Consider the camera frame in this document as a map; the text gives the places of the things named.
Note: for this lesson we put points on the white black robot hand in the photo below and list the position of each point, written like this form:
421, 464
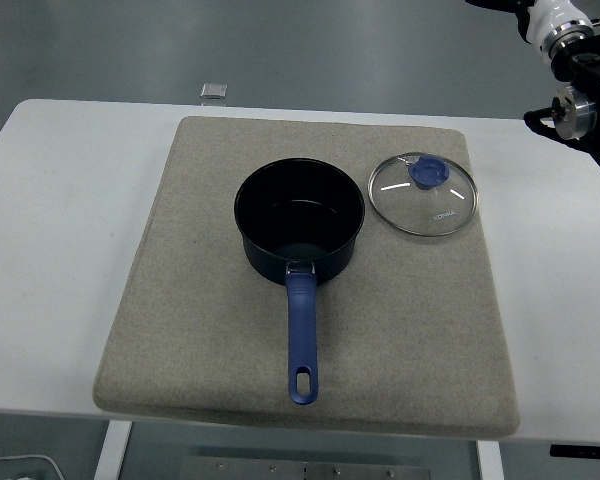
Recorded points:
550, 15

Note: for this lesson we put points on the glass pot lid blue knob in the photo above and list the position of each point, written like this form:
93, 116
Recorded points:
420, 205

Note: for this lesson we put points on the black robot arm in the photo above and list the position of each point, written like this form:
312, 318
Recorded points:
595, 85

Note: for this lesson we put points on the small silver square floor plate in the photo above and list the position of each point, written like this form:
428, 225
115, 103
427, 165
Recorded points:
214, 90

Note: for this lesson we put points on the black bar under table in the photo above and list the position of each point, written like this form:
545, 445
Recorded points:
585, 451

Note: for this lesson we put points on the white table leg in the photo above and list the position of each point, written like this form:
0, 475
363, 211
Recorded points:
490, 462
111, 450

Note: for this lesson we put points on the beige fabric mat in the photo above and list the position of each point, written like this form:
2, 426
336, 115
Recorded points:
180, 300

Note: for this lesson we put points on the grey metal plate with screws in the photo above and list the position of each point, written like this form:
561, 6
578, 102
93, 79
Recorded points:
305, 470

